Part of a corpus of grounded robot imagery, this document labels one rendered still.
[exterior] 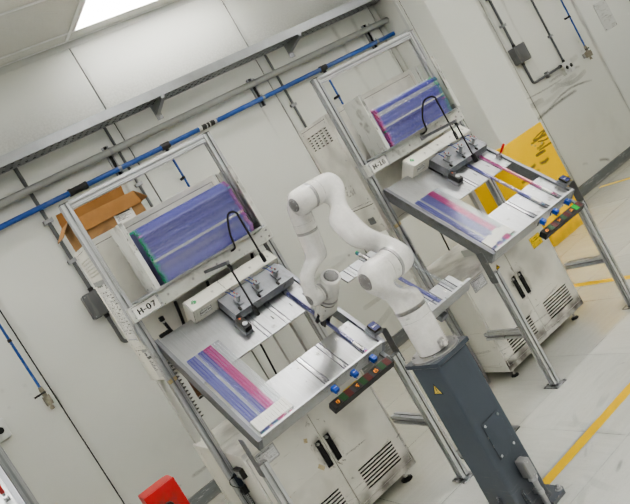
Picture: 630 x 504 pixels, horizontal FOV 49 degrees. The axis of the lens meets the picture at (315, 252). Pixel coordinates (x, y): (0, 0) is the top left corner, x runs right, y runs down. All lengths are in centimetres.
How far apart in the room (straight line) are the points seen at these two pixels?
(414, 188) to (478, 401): 149
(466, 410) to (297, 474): 91
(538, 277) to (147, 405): 249
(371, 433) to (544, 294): 134
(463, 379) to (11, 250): 291
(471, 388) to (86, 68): 336
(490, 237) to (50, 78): 293
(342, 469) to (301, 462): 21
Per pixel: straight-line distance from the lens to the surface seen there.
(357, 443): 329
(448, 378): 254
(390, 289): 246
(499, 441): 269
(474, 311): 374
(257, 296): 314
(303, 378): 289
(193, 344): 308
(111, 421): 456
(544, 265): 410
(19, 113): 476
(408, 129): 388
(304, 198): 254
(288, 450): 313
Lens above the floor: 150
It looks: 6 degrees down
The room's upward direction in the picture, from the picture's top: 30 degrees counter-clockwise
